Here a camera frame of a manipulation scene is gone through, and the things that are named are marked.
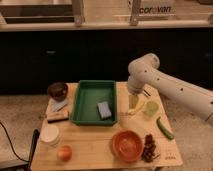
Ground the light green cup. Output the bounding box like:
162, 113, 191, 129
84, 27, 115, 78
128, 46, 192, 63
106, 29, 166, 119
144, 101, 159, 118

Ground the green plastic tray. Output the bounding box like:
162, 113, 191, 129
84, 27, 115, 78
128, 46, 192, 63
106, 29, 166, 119
70, 80, 117, 126

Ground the dark grape bunch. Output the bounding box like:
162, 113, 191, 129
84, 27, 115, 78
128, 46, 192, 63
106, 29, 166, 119
141, 134, 159, 163

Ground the blue sponge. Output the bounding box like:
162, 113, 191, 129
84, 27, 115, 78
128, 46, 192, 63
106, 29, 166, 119
97, 101, 112, 119

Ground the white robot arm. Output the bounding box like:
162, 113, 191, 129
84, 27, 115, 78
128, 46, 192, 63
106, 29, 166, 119
127, 53, 213, 126

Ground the wooden block brush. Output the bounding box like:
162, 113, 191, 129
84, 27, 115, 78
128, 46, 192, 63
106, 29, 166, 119
47, 112, 69, 123

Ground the green cucumber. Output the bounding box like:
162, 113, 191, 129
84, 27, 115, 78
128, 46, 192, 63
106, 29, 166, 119
156, 117, 174, 140

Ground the metal shelf frame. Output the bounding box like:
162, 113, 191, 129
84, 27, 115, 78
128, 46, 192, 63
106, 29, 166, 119
0, 0, 213, 32

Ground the red bowl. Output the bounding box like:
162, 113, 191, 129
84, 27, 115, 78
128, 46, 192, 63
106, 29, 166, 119
110, 130, 143, 162

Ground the yellow banana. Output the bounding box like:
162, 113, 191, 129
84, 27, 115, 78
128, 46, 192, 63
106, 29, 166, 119
127, 102, 145, 115

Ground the orange apple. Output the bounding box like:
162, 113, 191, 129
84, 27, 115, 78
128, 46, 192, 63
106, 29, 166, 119
57, 145, 72, 162

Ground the black cable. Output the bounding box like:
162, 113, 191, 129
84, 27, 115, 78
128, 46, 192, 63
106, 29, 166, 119
0, 121, 30, 163

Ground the white round container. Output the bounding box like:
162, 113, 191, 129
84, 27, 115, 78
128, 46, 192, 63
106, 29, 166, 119
40, 125, 60, 145

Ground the black stand bar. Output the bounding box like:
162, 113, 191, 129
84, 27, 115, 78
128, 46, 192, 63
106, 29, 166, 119
27, 129, 40, 171

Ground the dark brown bowl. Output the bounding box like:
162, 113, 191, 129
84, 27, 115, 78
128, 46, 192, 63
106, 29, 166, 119
47, 82, 68, 101

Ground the corovan cardboard box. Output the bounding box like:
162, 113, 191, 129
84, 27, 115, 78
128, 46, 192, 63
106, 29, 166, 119
127, 0, 213, 22

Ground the grey cloth piece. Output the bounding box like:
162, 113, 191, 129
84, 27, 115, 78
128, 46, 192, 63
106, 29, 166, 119
51, 99, 68, 112

